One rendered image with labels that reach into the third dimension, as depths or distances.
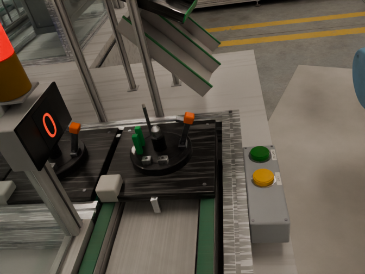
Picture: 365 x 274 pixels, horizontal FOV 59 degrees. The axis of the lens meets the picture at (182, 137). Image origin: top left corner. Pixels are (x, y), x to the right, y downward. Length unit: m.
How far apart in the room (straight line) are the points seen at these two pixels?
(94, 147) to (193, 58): 0.38
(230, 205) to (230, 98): 0.54
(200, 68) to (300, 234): 0.52
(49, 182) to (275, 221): 0.39
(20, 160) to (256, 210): 0.39
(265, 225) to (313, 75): 0.72
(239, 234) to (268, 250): 0.12
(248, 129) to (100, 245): 0.53
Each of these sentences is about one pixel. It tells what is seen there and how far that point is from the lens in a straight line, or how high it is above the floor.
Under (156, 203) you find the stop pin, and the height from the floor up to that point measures 0.96.
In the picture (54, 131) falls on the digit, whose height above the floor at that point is 1.19.
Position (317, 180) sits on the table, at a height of 0.86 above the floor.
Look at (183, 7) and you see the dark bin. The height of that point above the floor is 1.20.
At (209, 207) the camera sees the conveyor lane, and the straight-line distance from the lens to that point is 0.64.
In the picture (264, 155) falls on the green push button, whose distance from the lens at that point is 0.70.
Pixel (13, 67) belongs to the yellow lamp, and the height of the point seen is 1.30.
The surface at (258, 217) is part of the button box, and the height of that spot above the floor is 0.96.
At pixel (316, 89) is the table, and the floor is 0.86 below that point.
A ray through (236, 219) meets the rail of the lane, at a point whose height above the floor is 0.95.
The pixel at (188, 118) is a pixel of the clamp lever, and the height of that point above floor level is 1.07.
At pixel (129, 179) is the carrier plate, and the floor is 0.97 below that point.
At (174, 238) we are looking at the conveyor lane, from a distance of 0.65.
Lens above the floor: 1.44
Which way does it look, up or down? 37 degrees down
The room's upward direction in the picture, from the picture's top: 12 degrees counter-clockwise
